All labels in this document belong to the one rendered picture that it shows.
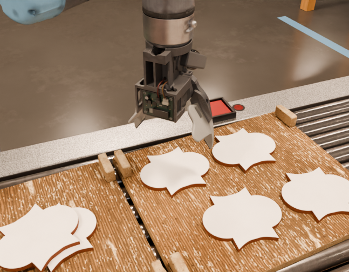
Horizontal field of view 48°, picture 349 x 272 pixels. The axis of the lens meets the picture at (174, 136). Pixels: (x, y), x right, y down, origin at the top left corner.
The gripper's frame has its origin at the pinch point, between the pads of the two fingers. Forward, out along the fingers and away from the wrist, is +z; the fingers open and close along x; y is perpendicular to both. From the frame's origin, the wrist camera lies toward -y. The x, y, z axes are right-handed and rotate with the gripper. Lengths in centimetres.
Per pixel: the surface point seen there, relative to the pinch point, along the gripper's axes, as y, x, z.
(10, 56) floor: -163, -221, 102
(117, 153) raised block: 3.5, -10.6, 5.3
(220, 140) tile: -10.8, 5.8, 6.9
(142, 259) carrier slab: 21.3, 4.3, 7.9
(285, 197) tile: -0.1, 21.8, 6.9
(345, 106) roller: -41, 29, 10
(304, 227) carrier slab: 4.6, 26.1, 7.8
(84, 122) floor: -110, -112, 102
